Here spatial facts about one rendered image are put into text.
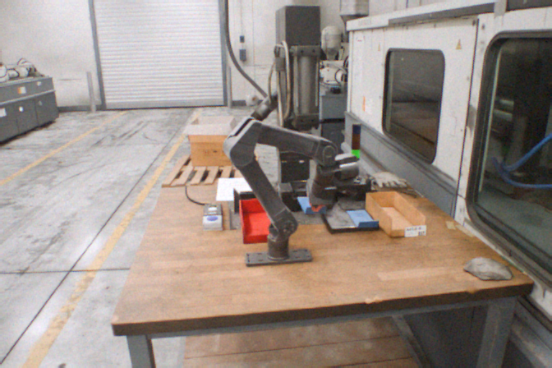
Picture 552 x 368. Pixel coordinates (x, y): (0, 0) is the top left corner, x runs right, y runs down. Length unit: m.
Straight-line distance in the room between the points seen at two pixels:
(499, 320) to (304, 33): 1.13
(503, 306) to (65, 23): 11.09
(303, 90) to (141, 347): 0.97
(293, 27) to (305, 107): 0.29
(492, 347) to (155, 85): 10.18
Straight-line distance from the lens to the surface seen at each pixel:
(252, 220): 1.51
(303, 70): 1.48
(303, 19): 1.57
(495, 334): 1.40
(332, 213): 1.52
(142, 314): 1.09
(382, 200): 1.63
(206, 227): 1.45
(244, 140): 1.05
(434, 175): 1.89
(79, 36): 11.44
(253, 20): 10.71
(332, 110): 4.65
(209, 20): 10.68
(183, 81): 10.80
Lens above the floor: 1.52
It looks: 19 degrees down
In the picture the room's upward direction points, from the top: 1 degrees counter-clockwise
